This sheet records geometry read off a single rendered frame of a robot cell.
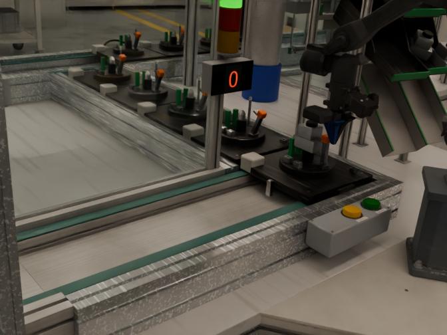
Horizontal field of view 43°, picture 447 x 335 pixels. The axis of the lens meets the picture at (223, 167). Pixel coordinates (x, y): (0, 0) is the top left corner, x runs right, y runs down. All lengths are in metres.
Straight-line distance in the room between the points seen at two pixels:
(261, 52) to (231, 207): 1.09
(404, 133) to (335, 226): 0.51
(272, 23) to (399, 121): 0.83
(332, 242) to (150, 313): 0.41
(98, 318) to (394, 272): 0.65
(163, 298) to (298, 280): 0.31
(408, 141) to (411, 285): 0.50
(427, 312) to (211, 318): 0.42
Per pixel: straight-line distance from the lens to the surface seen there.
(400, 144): 1.60
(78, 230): 1.20
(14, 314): 0.84
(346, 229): 1.21
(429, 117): 1.76
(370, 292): 1.21
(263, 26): 2.28
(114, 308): 0.98
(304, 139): 1.40
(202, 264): 1.05
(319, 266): 1.25
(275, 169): 1.42
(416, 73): 1.54
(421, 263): 1.30
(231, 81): 1.30
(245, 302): 1.12
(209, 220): 1.26
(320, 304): 1.14
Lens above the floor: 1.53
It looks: 23 degrees down
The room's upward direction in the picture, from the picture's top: 4 degrees clockwise
